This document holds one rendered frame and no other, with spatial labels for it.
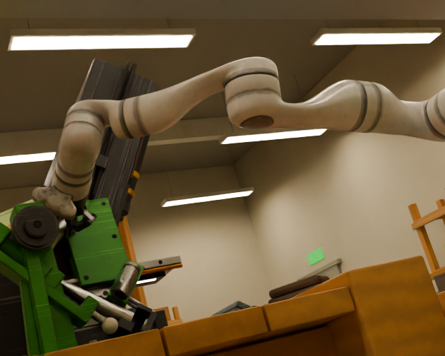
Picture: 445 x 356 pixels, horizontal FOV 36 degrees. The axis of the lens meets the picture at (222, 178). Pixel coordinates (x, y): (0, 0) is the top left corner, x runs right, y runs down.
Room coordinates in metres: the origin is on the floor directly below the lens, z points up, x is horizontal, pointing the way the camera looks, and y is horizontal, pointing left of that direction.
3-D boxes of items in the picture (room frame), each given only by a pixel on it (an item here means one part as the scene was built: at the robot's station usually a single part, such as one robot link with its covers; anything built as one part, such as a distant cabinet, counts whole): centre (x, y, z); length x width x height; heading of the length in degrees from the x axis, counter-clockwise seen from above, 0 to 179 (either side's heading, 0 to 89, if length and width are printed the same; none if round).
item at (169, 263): (1.62, 0.36, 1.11); 0.39 x 0.16 x 0.03; 118
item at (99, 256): (1.47, 0.32, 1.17); 0.13 x 0.12 x 0.20; 28
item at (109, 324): (1.15, 0.26, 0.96); 0.06 x 0.03 x 0.06; 118
